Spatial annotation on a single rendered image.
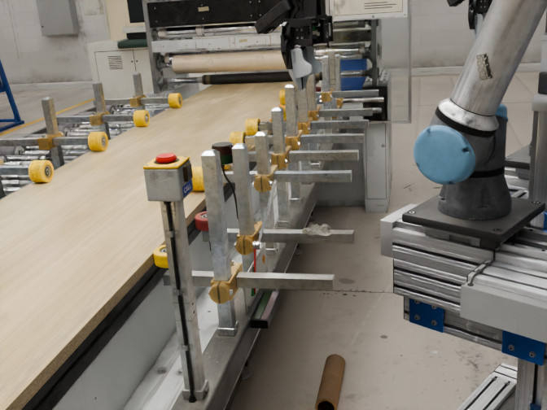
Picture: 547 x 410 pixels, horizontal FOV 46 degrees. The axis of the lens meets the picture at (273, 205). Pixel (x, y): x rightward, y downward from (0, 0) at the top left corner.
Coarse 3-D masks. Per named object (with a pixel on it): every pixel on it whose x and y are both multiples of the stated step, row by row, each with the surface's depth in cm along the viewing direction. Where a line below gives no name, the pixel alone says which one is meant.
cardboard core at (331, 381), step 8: (328, 360) 260; (336, 360) 258; (344, 360) 262; (328, 368) 254; (336, 368) 254; (328, 376) 248; (336, 376) 249; (320, 384) 248; (328, 384) 243; (336, 384) 245; (320, 392) 240; (328, 392) 238; (336, 392) 241; (320, 400) 236; (328, 400) 235; (336, 400) 237; (320, 408) 239; (328, 408) 241; (336, 408) 235
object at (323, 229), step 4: (316, 224) 179; (324, 224) 181; (304, 228) 179; (308, 228) 180; (312, 228) 180; (316, 228) 179; (320, 228) 179; (324, 228) 178; (328, 228) 180; (304, 232) 179; (308, 232) 178; (312, 232) 177; (316, 232) 178; (320, 232) 177; (324, 232) 177; (328, 232) 177; (332, 232) 178
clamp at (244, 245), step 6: (258, 222) 187; (258, 228) 183; (252, 234) 178; (258, 234) 182; (240, 240) 176; (246, 240) 176; (252, 240) 178; (234, 246) 178; (240, 246) 177; (246, 246) 177; (252, 246) 176; (240, 252) 178; (246, 252) 177
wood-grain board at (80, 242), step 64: (192, 128) 306; (64, 192) 219; (128, 192) 214; (192, 192) 209; (0, 256) 168; (64, 256) 165; (128, 256) 162; (0, 320) 134; (64, 320) 132; (0, 384) 112
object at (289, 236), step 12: (204, 240) 186; (228, 240) 185; (264, 240) 183; (276, 240) 182; (288, 240) 181; (300, 240) 180; (312, 240) 180; (324, 240) 179; (336, 240) 178; (348, 240) 177
